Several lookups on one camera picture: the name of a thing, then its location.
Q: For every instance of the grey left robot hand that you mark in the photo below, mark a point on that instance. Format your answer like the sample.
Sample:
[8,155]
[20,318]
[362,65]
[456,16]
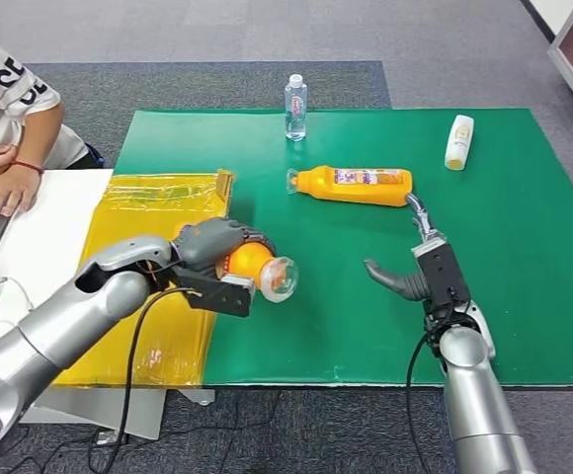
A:
[207,242]

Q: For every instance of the person's left hand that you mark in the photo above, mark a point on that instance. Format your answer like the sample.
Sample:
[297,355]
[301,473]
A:
[10,191]

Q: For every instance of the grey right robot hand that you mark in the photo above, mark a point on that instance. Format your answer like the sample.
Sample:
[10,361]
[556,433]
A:
[400,284]

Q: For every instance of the orange detergent bottle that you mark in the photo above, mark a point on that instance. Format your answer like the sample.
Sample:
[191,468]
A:
[360,191]
[252,261]

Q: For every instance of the person's left forearm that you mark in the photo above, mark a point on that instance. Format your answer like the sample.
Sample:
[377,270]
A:
[42,134]

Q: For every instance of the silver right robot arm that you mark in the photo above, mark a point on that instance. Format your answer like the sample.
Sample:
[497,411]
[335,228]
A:
[474,405]

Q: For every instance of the white lotion bottle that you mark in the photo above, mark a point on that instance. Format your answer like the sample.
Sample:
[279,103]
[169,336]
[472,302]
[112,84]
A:
[459,142]

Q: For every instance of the clear water bottle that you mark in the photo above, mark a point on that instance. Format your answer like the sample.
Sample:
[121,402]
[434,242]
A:
[295,114]

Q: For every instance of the person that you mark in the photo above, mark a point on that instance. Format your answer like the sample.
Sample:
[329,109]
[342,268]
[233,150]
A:
[0,95]

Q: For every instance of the yellow plastic sheet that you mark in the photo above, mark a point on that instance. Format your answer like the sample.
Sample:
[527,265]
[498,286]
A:
[133,209]

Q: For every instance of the green table mat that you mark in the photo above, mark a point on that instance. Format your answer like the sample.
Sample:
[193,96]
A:
[514,261]

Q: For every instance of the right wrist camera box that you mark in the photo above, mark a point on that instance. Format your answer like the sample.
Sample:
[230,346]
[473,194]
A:
[442,281]

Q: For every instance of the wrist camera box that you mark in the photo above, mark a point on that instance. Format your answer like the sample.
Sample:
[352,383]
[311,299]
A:
[217,298]
[442,281]

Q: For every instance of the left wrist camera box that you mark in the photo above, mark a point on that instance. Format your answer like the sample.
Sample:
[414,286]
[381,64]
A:
[217,298]

